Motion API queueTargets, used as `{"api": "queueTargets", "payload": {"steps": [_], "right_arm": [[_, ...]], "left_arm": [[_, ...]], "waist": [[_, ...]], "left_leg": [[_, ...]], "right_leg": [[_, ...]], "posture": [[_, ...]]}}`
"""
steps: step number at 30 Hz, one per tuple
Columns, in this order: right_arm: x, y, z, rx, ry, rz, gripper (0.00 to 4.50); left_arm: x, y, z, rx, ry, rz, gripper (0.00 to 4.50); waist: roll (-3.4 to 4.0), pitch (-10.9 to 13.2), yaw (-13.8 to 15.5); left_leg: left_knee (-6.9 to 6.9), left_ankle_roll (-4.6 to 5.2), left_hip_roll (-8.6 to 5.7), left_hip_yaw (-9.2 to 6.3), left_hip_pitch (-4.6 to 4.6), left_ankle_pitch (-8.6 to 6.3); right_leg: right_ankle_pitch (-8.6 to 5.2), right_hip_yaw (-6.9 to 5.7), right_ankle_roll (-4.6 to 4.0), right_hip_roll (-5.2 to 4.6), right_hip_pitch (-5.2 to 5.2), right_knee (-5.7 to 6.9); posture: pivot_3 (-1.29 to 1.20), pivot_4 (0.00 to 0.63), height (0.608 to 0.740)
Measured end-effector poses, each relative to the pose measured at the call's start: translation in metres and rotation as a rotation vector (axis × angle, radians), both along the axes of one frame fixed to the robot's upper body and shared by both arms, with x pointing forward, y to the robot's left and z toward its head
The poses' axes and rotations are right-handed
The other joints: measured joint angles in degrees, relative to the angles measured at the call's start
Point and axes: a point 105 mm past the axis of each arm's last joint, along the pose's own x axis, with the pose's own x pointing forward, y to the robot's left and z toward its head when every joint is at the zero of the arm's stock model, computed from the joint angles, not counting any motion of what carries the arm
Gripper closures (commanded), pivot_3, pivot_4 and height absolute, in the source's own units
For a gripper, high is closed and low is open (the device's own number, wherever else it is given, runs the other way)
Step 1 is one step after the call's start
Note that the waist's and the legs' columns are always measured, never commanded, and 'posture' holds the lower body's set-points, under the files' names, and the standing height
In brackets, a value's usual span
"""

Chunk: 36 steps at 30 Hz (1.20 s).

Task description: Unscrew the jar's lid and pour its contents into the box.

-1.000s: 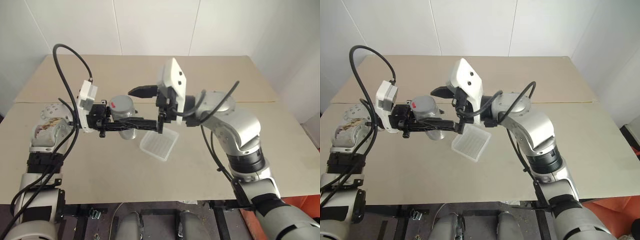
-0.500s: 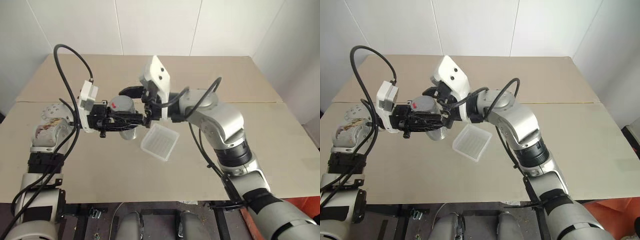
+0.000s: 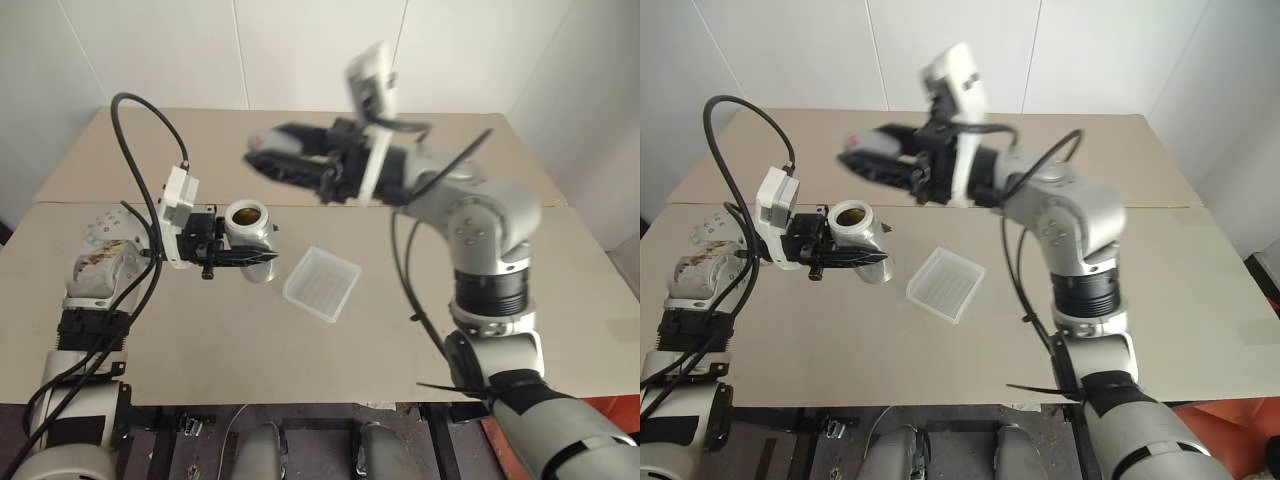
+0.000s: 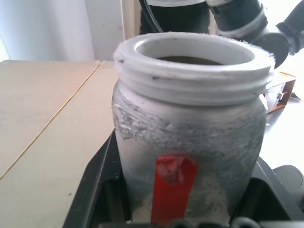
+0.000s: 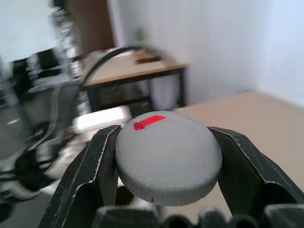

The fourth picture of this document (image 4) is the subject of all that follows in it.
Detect white plastic jar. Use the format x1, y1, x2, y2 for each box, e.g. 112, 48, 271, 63
111, 31, 276, 228

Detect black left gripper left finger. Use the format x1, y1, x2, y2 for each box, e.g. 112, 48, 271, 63
67, 129, 131, 228

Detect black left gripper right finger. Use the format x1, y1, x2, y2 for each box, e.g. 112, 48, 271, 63
230, 157, 304, 223

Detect brown contents inside jar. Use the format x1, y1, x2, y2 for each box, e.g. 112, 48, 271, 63
155, 55, 225, 67

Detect brown cardboard box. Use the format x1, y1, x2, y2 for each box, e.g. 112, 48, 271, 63
265, 70, 298, 114

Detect black robot torso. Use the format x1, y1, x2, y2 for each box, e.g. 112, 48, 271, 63
140, 0, 210, 34

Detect light wooden post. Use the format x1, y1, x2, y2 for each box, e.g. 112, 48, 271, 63
120, 0, 143, 40

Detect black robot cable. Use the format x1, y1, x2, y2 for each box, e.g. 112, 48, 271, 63
142, 0, 165, 33

